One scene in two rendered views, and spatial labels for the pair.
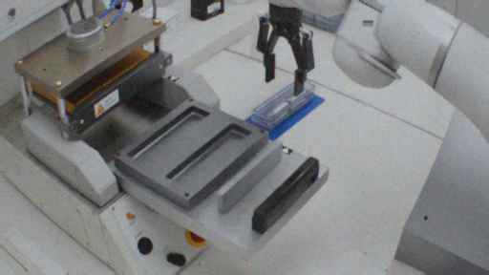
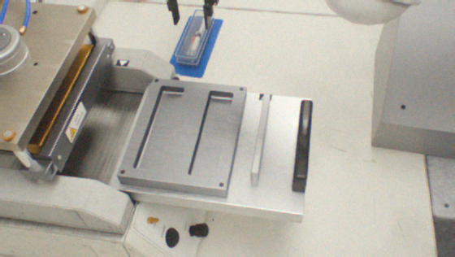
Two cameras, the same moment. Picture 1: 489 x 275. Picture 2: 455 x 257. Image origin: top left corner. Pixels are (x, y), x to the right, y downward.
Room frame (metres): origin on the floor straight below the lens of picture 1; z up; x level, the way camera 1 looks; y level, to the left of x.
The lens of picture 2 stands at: (0.35, 0.19, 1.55)
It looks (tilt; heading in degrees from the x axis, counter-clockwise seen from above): 53 degrees down; 336
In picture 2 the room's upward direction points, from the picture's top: 4 degrees counter-clockwise
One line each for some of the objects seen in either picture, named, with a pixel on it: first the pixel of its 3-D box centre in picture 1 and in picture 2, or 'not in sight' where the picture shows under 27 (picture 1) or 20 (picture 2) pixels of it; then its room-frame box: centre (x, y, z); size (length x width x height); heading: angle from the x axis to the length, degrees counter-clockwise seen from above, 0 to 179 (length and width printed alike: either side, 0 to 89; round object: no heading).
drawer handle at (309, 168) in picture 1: (287, 193); (302, 142); (0.65, -0.06, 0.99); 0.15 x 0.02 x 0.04; 144
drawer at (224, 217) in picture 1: (212, 166); (216, 140); (0.73, 0.05, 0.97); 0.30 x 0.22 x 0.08; 54
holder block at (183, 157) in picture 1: (189, 149); (187, 132); (0.76, 0.09, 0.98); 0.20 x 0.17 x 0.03; 144
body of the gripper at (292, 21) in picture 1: (286, 19); not in sight; (1.19, -0.09, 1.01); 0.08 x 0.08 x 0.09
